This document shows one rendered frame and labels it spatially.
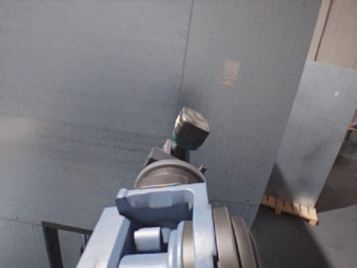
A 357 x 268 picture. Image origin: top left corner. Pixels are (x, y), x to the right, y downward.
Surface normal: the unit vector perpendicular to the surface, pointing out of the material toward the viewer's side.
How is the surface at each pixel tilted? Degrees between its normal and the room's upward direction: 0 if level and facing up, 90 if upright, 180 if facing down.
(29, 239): 90
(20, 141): 90
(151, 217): 90
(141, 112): 90
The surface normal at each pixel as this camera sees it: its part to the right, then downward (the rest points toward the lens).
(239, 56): -0.04, 0.37
